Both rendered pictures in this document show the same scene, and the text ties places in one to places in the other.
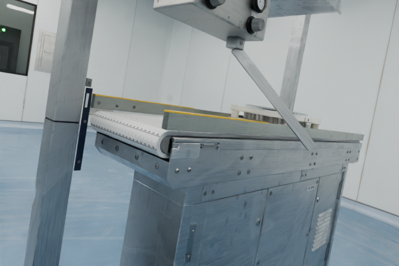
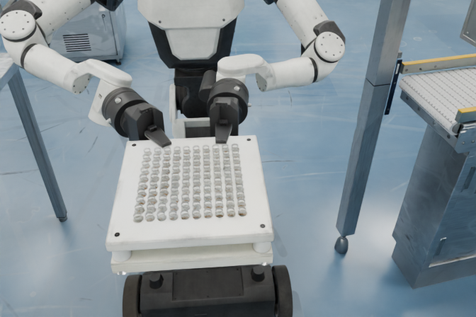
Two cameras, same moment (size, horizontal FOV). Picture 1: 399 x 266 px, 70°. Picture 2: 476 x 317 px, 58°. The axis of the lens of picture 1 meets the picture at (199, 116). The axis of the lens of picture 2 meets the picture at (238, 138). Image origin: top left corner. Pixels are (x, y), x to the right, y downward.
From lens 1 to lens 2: 82 cm
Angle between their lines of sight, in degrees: 46
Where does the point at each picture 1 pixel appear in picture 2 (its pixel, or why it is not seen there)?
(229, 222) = not seen: outside the picture
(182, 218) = (465, 164)
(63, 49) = (384, 37)
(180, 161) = (466, 137)
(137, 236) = (427, 161)
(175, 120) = (465, 116)
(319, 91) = not seen: outside the picture
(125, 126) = (428, 103)
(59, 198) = (373, 131)
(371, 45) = not seen: outside the picture
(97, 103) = (405, 70)
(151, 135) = (447, 119)
